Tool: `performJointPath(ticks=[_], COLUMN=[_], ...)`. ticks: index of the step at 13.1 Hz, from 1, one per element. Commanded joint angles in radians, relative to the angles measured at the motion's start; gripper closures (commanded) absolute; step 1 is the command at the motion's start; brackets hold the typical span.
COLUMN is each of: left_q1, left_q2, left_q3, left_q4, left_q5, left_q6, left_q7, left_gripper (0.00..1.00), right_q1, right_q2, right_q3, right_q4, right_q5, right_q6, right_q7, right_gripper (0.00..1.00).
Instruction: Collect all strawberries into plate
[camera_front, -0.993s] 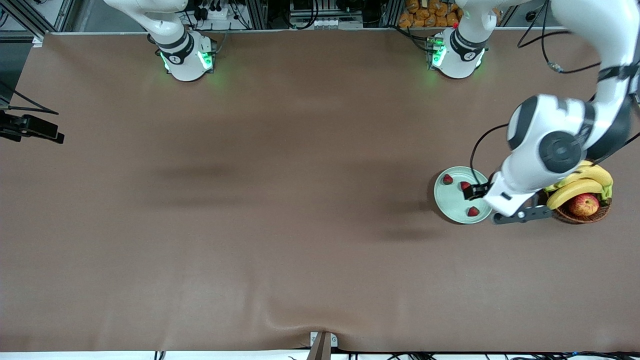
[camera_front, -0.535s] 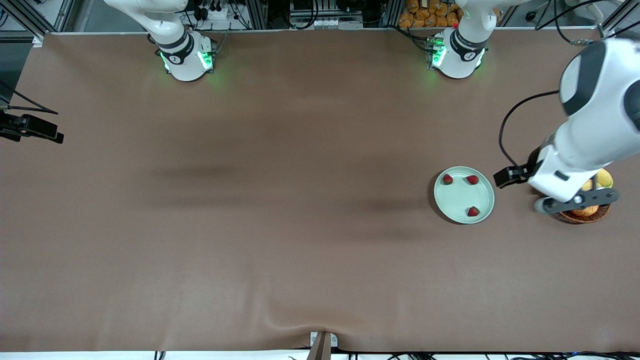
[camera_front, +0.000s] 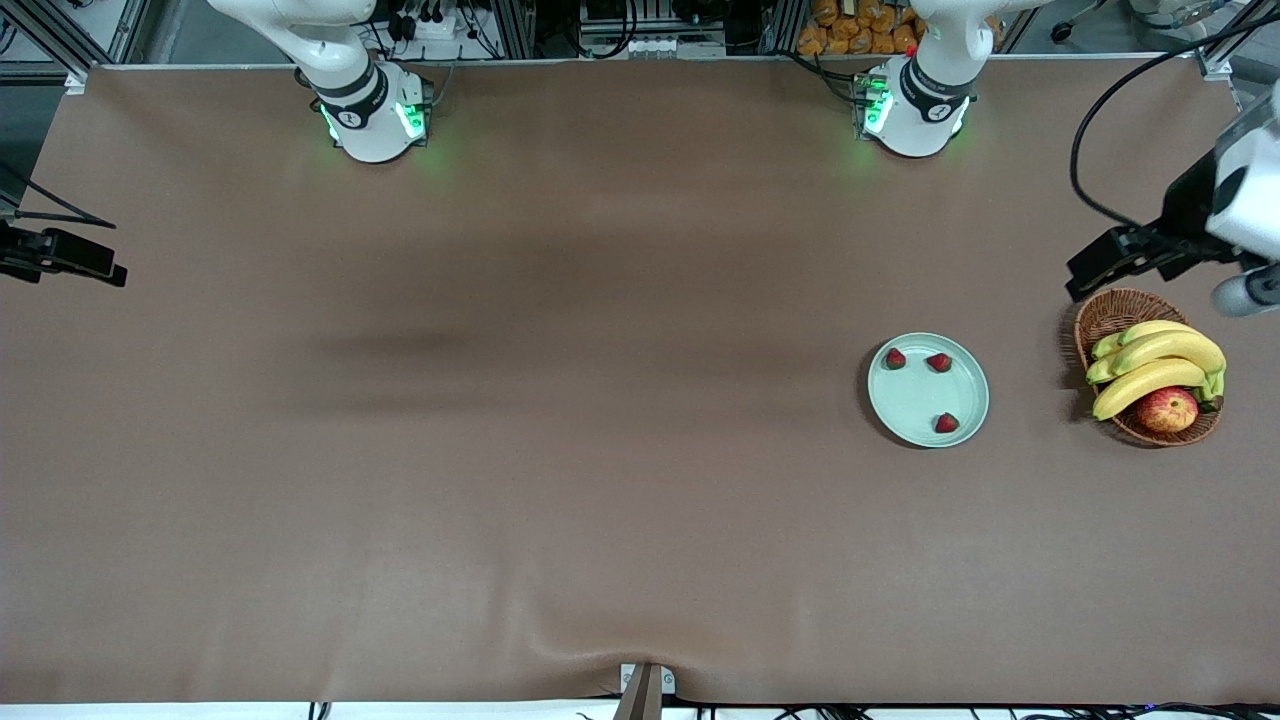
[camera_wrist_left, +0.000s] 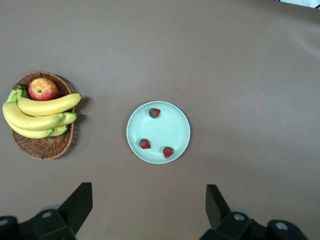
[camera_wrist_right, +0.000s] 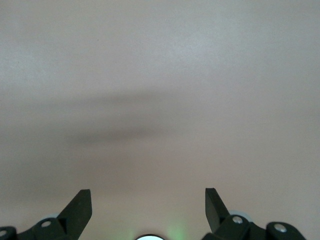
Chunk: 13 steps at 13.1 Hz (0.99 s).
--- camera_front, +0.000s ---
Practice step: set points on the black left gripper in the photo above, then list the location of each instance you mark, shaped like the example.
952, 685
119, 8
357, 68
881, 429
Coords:
1186, 212

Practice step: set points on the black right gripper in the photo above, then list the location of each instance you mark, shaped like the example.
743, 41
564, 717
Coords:
22, 252

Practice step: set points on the red strawberry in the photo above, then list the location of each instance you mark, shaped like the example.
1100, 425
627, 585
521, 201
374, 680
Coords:
946, 423
938, 362
895, 358

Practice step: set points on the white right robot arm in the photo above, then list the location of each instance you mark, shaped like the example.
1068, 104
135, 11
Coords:
370, 130

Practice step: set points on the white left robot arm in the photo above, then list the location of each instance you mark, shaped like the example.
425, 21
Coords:
915, 120

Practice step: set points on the pale green round plate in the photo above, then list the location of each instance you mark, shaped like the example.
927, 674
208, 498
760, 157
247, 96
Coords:
915, 400

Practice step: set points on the brown wicker basket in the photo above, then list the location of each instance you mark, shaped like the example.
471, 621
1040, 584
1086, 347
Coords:
1115, 310

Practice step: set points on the yellow banana bunch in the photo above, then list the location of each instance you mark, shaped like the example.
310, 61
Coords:
1170, 350

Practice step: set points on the red apple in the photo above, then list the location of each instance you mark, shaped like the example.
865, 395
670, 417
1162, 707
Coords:
1167, 410

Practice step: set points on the orange snack bag pile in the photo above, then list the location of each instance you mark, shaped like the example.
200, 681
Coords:
850, 30

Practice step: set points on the white power strip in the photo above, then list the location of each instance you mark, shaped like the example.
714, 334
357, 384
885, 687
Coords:
430, 25

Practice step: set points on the brown table cloth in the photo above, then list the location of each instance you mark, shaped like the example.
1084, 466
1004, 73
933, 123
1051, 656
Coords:
640, 250

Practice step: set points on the white connector block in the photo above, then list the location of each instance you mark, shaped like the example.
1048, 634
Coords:
675, 48

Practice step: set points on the aluminium frame beam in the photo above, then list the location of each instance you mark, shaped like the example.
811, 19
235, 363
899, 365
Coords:
1225, 50
95, 30

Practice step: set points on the aluminium frame post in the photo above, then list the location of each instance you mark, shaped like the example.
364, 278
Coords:
785, 25
515, 25

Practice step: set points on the grey metal mount bracket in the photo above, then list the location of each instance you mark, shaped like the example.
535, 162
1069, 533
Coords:
645, 695

